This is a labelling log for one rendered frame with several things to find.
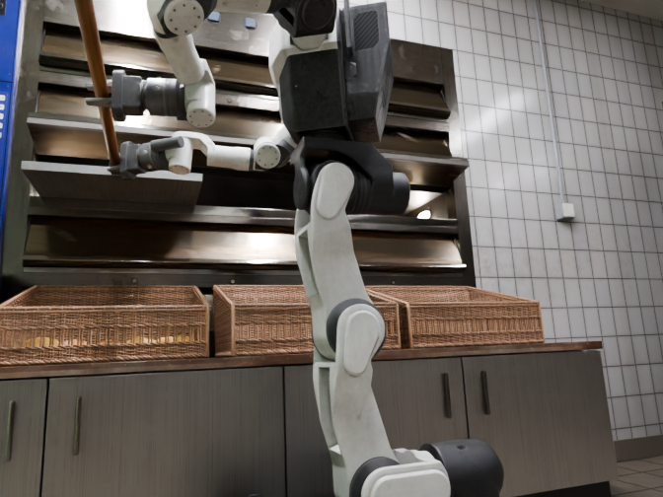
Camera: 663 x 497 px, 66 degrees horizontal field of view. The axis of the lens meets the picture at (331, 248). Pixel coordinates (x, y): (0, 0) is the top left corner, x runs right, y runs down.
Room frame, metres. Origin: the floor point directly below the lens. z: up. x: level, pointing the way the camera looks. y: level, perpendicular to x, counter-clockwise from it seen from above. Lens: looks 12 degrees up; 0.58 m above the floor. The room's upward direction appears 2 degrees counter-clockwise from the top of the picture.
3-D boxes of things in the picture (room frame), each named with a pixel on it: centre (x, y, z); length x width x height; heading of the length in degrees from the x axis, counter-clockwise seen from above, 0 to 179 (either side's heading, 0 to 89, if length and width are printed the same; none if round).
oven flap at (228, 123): (2.06, 0.24, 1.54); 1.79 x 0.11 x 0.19; 110
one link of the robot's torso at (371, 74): (1.20, -0.03, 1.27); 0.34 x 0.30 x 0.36; 171
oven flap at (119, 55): (2.06, 0.24, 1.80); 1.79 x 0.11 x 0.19; 110
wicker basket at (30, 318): (1.63, 0.71, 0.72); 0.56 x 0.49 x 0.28; 110
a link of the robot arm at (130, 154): (1.48, 0.58, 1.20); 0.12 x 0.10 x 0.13; 75
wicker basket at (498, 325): (2.02, -0.43, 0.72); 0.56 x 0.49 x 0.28; 109
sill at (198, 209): (2.08, 0.25, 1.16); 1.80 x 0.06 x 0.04; 110
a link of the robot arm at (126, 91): (1.10, 0.44, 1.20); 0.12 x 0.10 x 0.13; 101
